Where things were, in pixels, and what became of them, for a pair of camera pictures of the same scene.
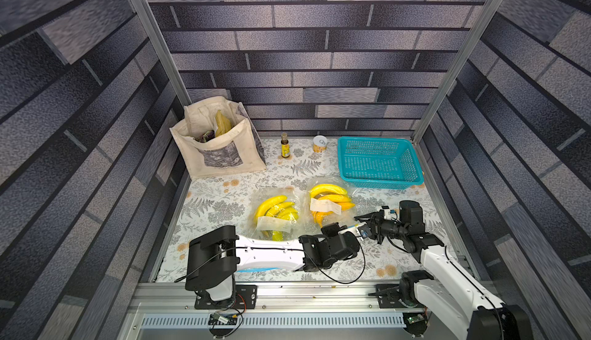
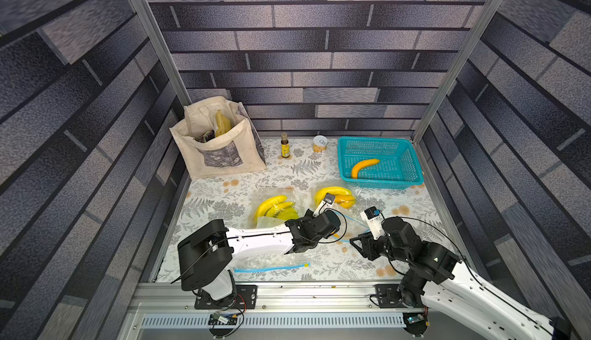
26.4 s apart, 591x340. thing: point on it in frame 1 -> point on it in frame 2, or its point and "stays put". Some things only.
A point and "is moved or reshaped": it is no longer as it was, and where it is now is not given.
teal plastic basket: x=379 y=162 stays put
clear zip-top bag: x=328 y=201 is moved or reshaped
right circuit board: x=415 y=318 stays put
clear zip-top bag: x=277 y=214 stays put
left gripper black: x=334 y=229 -> x=309 y=217
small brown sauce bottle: x=285 y=146 stays put
